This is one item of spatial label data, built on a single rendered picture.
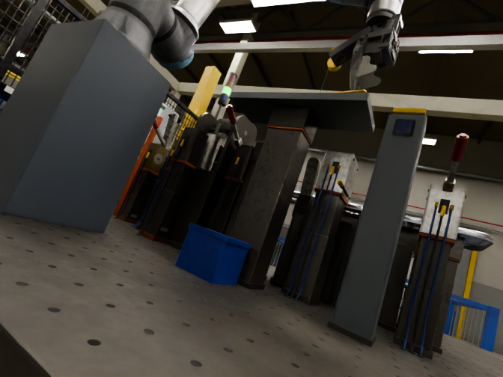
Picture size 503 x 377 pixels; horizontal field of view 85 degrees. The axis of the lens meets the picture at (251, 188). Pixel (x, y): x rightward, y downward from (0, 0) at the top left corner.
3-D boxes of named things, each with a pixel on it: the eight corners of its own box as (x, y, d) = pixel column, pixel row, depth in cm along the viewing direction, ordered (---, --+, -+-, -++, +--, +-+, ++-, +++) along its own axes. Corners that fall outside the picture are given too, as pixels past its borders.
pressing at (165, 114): (156, 168, 155) (180, 115, 161) (141, 159, 145) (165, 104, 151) (156, 168, 155) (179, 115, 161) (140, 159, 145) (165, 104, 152)
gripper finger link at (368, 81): (374, 95, 66) (383, 60, 67) (349, 96, 70) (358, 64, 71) (377, 102, 68) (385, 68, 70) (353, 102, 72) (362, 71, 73)
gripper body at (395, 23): (387, 47, 63) (400, 4, 65) (350, 53, 69) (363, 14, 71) (393, 69, 69) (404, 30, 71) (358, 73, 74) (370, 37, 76)
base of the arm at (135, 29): (108, 28, 56) (128, -11, 58) (67, 31, 63) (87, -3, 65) (159, 77, 69) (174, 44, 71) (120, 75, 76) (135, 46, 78)
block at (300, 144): (263, 289, 65) (319, 123, 73) (248, 289, 59) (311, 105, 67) (230, 274, 71) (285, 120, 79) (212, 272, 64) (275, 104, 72)
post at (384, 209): (375, 341, 52) (427, 134, 60) (370, 347, 46) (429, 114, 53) (335, 323, 56) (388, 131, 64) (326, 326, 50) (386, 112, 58)
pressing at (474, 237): (477, 253, 82) (478, 248, 82) (498, 241, 63) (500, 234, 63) (169, 175, 155) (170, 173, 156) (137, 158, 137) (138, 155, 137)
